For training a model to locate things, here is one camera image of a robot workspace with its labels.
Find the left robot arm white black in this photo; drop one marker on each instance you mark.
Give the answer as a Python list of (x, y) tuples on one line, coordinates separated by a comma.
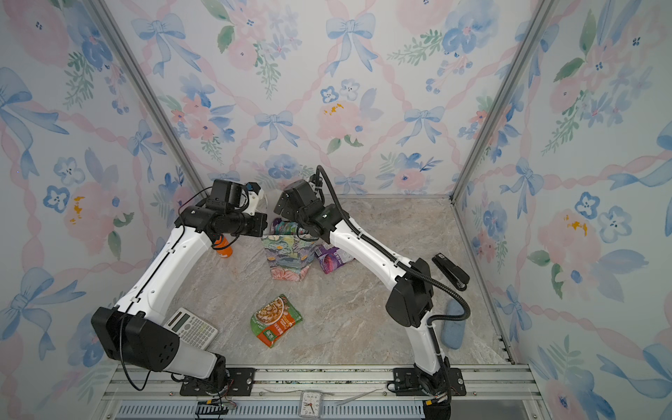
[(133, 333)]

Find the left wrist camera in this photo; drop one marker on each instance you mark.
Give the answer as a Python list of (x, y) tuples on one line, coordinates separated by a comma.
[(232, 197)]

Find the small white clock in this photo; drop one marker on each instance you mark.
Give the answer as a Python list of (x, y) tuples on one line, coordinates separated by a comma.
[(310, 404)]

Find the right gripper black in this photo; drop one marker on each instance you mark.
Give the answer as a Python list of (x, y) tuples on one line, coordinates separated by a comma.
[(280, 206)]

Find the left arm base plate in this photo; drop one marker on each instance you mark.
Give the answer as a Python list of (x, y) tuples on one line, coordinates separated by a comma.
[(229, 382)]

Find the aluminium frame rail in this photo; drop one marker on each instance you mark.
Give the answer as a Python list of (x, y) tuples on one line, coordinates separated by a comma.
[(346, 392)]

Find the white calculator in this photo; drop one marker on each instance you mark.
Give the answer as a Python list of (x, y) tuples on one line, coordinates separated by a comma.
[(192, 329)]

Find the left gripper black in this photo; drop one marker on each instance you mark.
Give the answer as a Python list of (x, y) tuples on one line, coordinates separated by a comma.
[(262, 221)]

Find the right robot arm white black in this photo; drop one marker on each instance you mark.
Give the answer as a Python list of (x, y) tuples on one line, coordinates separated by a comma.
[(409, 283)]

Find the teal Fox's mint blossom packet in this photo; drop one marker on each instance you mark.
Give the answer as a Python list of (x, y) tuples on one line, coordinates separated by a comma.
[(280, 227)]

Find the purple candy packet rear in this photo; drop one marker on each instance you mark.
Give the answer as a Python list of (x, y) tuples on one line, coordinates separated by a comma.
[(332, 258)]

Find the black stapler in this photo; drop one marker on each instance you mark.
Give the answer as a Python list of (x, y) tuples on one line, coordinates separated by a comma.
[(456, 275)]

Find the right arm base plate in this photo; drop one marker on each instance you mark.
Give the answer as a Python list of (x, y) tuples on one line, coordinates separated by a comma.
[(412, 382)]

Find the orange bottle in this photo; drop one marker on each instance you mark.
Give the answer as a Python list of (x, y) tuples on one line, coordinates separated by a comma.
[(222, 247)]

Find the floral paper gift bag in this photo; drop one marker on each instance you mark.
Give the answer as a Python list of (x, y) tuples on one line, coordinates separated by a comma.
[(289, 257)]

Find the orange green noodle packet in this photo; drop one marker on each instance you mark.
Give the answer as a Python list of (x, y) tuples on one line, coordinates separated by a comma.
[(274, 320)]

